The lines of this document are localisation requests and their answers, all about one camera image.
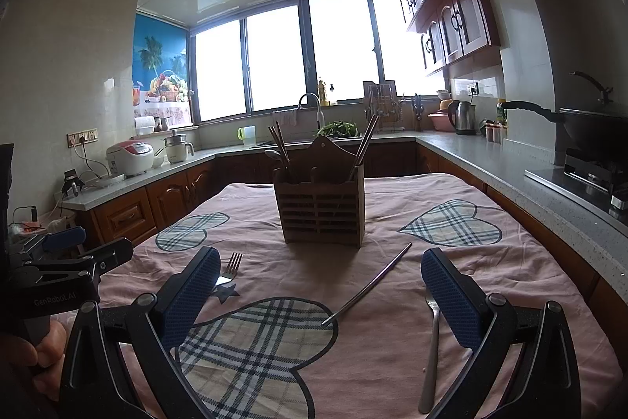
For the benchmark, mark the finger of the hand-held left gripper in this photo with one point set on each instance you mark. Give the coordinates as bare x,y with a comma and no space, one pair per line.
113,254
64,240

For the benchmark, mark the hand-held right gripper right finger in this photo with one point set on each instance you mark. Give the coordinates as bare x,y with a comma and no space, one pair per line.
451,296

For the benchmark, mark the yellow cap bottle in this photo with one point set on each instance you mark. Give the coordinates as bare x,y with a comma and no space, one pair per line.
501,112

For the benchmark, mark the wall socket with plug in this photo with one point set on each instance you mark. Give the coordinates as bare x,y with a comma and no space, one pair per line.
472,87

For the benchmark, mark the small white electric pot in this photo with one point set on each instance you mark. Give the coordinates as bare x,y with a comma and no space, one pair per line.
177,149

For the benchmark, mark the metal spoon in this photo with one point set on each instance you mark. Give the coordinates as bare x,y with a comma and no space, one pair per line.
273,154

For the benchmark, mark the white rice cooker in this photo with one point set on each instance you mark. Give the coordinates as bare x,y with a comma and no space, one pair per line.
130,159

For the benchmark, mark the paper towel roll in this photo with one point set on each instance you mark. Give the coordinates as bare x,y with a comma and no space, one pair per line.
144,125

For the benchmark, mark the kitchen sink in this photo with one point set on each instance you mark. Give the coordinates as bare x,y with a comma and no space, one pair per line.
274,143

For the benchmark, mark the metal fork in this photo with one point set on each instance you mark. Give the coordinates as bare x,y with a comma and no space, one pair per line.
230,267

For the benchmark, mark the yellow oil bottle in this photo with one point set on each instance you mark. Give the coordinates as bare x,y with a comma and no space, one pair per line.
323,92

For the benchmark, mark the grey speckled countertop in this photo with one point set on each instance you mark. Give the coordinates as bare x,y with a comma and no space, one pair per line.
490,159

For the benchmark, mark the green leafy vegetables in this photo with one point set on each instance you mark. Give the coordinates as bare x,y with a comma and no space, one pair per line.
338,129

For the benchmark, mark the orange lid seasoning jar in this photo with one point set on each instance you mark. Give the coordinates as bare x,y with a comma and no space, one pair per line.
489,133
501,133

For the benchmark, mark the wooden utensil holder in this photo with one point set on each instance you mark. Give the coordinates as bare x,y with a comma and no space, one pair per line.
319,203

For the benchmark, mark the small clear bottle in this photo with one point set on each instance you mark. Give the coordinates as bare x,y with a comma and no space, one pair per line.
333,96

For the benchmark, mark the palm beach wall poster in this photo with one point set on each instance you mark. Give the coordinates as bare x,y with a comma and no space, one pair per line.
159,55

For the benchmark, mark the pink printed blanket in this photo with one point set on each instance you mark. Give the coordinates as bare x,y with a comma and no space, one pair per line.
392,350

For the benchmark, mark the person's left hand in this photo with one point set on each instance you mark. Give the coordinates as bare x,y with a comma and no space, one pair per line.
51,345

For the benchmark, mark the black wok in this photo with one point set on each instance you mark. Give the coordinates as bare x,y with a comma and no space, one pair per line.
593,129

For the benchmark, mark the metal dish rack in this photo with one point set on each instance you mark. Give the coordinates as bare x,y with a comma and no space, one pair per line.
382,105

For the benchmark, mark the pink plastic basin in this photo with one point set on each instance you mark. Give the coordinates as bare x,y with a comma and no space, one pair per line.
439,122

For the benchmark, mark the steel electric kettle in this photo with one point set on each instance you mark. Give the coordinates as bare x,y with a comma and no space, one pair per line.
463,117

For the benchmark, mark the large kitchen window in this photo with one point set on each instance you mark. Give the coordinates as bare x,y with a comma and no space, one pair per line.
274,60

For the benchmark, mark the chrome faucet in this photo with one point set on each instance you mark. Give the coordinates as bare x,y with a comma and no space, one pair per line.
309,97

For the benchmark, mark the black gadget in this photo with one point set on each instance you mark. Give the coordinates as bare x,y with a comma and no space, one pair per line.
72,183

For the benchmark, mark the hanging dish cloth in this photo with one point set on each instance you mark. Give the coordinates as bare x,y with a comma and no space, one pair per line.
292,118

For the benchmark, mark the silver fork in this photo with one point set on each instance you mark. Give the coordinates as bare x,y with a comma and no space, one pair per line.
429,365

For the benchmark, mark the knife block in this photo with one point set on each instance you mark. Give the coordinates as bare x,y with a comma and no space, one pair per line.
418,114

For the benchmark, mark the gas stove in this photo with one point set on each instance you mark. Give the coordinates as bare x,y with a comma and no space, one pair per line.
579,183

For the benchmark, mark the white round plate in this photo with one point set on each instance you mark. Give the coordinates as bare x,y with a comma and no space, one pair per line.
109,181

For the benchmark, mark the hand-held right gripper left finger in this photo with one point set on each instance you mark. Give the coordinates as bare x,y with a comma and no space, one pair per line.
191,296

